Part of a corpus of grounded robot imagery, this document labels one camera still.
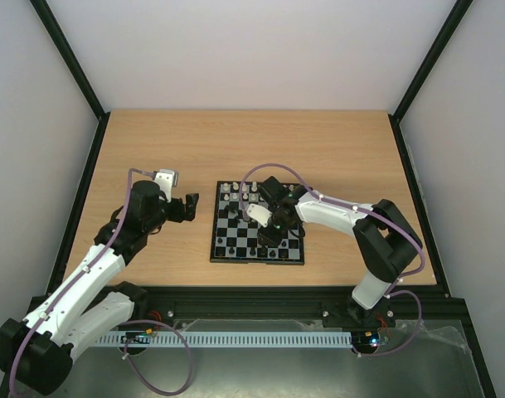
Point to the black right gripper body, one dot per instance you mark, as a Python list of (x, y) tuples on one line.
[(269, 236)]

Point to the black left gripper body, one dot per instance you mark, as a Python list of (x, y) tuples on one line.
[(178, 215)]

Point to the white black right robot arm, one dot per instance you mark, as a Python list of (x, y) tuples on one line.
[(387, 242)]

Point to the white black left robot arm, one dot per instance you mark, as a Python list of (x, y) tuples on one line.
[(40, 350)]

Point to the black white chess board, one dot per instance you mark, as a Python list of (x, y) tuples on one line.
[(234, 240)]

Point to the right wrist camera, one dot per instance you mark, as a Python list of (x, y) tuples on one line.
[(259, 214)]

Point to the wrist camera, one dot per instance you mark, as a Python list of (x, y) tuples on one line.
[(166, 178), (259, 214)]

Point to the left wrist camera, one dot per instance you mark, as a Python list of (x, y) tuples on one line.
[(166, 178)]

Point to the light blue cable duct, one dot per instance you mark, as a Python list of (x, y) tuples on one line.
[(228, 339)]

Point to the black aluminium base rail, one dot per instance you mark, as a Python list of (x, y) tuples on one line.
[(328, 304)]

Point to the black frame post left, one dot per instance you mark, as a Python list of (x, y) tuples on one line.
[(58, 37)]

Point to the black frame post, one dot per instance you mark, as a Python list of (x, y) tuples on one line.
[(444, 35), (58, 37)]

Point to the black frame post right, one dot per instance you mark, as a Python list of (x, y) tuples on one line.
[(444, 35)]

